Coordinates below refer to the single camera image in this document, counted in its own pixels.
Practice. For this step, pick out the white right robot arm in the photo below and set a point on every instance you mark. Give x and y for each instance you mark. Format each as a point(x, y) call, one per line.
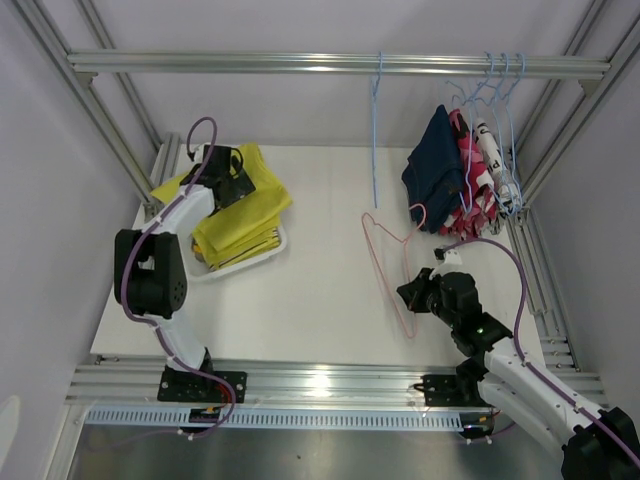
point(589, 441)

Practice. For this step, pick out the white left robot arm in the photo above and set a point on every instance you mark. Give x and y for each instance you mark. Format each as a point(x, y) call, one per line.
point(150, 281)

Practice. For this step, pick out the pink wire hanger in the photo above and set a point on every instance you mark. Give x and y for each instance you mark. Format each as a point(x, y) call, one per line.
point(410, 333)

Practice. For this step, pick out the front aluminium mounting rail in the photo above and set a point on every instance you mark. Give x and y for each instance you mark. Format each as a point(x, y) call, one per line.
point(135, 381)

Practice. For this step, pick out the lime green trousers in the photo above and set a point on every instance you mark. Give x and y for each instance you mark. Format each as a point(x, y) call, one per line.
point(223, 234)

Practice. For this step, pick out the white newspaper print trousers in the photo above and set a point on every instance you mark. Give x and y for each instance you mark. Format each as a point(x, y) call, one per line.
point(505, 189)

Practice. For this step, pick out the slotted cable duct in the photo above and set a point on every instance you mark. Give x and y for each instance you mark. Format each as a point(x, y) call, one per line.
point(262, 418)

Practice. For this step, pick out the aluminium hanging rail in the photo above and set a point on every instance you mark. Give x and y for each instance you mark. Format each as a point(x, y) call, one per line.
point(518, 65)

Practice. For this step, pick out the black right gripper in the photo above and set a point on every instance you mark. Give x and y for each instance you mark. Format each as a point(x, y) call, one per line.
point(412, 292)

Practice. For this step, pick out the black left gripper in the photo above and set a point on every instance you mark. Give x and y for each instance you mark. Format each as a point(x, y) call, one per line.
point(241, 186)

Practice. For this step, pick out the dark blue denim trousers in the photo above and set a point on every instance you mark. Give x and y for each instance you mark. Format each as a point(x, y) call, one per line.
point(433, 176)

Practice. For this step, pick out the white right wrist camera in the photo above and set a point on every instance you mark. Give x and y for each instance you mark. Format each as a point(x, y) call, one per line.
point(448, 260)

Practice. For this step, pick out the yellow grey camouflage trousers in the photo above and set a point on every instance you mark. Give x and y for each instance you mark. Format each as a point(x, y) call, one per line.
point(197, 252)

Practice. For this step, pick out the pink camouflage trousers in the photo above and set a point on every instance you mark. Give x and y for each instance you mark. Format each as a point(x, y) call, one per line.
point(478, 208)

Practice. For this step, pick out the white plastic basket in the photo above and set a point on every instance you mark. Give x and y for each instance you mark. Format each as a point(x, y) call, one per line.
point(199, 272)

